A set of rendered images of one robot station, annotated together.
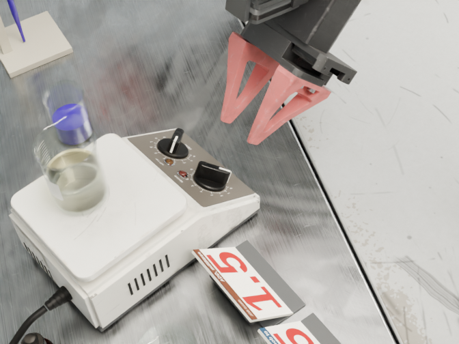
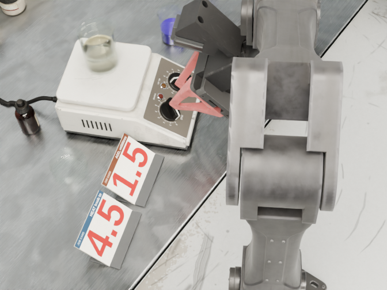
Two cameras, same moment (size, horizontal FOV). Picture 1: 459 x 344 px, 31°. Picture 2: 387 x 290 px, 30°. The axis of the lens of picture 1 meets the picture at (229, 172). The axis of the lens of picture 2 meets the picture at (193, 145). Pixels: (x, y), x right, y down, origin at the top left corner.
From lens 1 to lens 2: 58 cm
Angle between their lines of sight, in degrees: 31
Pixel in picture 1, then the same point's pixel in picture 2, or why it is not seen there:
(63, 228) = (77, 69)
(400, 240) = (222, 228)
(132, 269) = (84, 114)
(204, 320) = (103, 169)
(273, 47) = (199, 66)
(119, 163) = (133, 64)
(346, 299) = (162, 224)
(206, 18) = not seen: hidden behind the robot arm
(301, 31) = (208, 68)
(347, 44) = (352, 116)
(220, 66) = not seen: hidden behind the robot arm
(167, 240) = (112, 117)
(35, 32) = not seen: outside the picture
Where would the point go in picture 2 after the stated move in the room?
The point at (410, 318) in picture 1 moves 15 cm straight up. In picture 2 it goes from (173, 260) to (163, 209)
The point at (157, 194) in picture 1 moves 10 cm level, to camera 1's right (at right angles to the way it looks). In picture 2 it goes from (126, 92) to (170, 133)
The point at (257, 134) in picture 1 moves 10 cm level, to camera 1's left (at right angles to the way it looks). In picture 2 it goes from (173, 103) to (127, 61)
